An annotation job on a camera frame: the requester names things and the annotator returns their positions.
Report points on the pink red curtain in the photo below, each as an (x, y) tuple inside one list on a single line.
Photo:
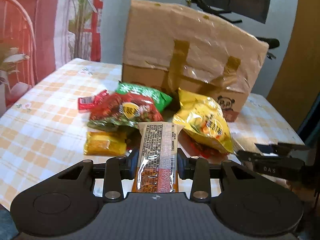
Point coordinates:
[(49, 19)]

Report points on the brown paper bag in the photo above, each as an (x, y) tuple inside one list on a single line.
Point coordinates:
[(171, 47)]

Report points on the red wire chair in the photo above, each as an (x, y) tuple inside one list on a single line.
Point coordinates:
[(18, 31)]

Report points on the red snack bag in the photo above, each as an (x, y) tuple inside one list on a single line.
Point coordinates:
[(118, 110)]

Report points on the small red sachet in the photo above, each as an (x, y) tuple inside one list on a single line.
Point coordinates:
[(85, 104)]

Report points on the tall green bamboo plant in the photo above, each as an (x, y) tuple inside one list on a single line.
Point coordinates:
[(83, 28)]

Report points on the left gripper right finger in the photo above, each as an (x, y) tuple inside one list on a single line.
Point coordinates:
[(196, 170)]

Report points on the checkered yellow tablecloth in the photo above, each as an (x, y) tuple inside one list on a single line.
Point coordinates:
[(43, 133)]

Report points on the yellow chips bag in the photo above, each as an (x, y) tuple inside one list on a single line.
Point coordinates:
[(202, 119)]

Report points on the long orange snack bar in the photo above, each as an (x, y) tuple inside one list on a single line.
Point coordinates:
[(157, 161)]

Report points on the green snack packet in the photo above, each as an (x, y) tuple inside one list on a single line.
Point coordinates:
[(161, 100)]

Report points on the small yellow cake packet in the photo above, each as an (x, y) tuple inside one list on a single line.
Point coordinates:
[(109, 144)]

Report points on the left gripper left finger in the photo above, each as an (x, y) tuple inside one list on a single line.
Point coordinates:
[(116, 170)]

